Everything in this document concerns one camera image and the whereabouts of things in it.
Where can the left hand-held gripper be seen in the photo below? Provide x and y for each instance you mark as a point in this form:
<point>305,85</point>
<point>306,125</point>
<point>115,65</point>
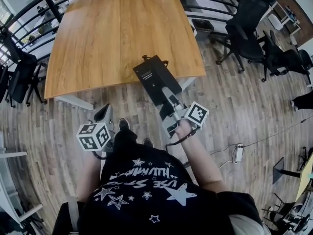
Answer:
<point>94,137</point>

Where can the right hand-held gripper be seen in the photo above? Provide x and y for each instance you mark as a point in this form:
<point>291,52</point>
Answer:
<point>196,116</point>

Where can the person's left forearm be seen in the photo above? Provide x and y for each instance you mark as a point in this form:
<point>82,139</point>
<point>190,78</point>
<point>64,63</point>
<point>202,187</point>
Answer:
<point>89,177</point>

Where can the person's right forearm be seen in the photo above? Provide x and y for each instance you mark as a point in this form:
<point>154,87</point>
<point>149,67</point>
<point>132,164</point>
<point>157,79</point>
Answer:
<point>200,160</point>

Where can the white desk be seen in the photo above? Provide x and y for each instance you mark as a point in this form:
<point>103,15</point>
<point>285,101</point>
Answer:
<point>281,16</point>

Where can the light wood desk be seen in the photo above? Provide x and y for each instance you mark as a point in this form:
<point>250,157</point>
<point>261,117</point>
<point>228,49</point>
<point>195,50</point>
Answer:
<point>306,177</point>

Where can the person's right hand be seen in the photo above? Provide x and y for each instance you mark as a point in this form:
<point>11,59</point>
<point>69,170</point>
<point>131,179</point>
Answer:
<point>183,128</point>

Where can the white table leg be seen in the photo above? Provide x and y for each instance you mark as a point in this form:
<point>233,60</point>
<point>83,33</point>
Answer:
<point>75,101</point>
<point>187,83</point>

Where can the person's black shoe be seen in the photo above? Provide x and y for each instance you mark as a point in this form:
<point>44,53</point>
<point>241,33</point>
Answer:
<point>148,142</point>
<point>124,124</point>

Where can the person's black trousers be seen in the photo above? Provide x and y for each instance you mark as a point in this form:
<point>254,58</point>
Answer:
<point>124,138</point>

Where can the black waste bin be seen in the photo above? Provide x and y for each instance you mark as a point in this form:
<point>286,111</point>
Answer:
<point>202,29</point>

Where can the black office chair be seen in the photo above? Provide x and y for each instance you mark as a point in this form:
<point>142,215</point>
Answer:
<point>283,57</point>
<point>23,77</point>
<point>247,28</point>
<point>286,214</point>

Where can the white power strip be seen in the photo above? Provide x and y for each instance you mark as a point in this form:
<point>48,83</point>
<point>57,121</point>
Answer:
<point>238,153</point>

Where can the black star print shirt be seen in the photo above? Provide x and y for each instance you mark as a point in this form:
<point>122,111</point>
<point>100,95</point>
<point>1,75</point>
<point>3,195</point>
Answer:
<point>151,195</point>

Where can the black metal railing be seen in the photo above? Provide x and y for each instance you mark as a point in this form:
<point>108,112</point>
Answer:
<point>29,11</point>

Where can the black monitor stand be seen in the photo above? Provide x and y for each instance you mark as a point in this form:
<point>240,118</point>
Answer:
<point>281,170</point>

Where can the white shelf frame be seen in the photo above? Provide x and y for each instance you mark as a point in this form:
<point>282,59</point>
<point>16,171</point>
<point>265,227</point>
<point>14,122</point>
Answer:
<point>9,185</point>

